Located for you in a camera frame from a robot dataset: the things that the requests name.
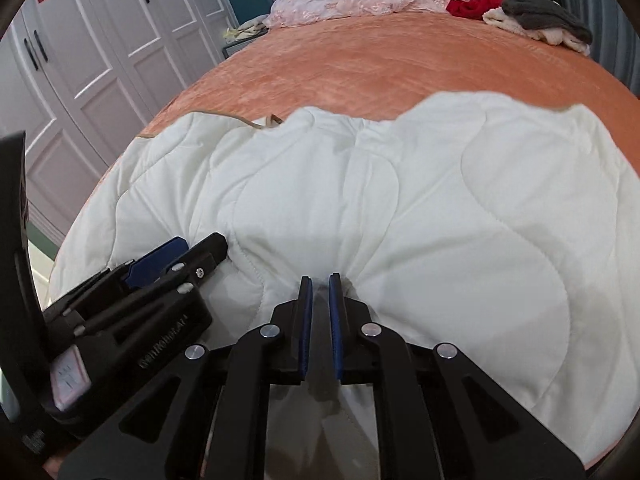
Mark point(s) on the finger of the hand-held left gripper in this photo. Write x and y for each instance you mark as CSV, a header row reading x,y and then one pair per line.
x,y
212,250
155,257

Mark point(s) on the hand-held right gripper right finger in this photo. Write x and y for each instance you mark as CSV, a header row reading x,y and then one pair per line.
x,y
336,330

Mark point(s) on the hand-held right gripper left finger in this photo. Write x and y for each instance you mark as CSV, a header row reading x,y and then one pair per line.
x,y
306,330

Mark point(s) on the white quilted jacket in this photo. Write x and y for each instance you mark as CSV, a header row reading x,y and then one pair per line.
x,y
400,210

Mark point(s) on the dark blue nightstand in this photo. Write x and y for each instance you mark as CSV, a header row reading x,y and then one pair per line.
x,y
235,49

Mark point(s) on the white panelled wardrobe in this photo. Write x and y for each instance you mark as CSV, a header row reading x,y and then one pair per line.
x,y
100,60

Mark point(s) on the bed with orange cover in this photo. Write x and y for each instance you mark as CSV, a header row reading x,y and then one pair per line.
x,y
350,60

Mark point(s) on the cream fleece garment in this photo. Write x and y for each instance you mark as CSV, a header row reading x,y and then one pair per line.
x,y
505,22

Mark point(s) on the dark grey knit garment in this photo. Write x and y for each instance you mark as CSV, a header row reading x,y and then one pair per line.
x,y
545,15

